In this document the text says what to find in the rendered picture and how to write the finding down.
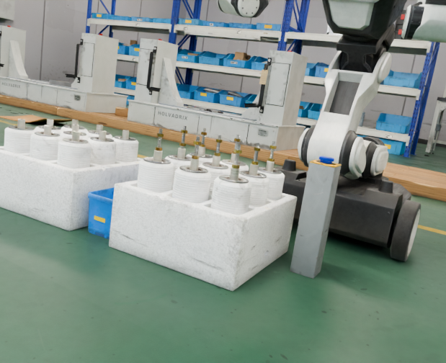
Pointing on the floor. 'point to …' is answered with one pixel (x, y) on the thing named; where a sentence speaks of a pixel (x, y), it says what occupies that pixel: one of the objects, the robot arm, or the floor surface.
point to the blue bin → (100, 212)
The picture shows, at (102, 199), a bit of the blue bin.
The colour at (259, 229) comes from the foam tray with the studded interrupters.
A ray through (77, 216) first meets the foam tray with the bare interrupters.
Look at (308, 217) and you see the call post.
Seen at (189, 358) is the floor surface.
